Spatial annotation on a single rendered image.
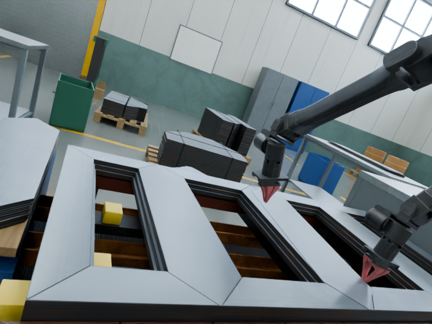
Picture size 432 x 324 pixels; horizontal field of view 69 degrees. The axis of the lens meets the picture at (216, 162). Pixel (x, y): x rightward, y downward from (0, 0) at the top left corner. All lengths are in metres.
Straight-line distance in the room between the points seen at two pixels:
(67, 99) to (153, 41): 4.95
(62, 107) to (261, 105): 5.95
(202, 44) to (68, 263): 8.56
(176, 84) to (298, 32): 3.81
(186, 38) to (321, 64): 4.15
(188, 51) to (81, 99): 5.12
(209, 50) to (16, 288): 8.64
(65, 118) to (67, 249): 3.73
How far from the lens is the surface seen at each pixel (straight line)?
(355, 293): 0.99
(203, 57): 9.04
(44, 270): 0.64
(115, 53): 8.90
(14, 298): 0.66
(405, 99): 12.58
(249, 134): 5.52
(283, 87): 9.19
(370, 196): 2.02
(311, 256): 1.05
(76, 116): 4.35
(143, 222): 0.90
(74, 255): 0.68
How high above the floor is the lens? 1.27
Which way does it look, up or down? 14 degrees down
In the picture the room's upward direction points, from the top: 21 degrees clockwise
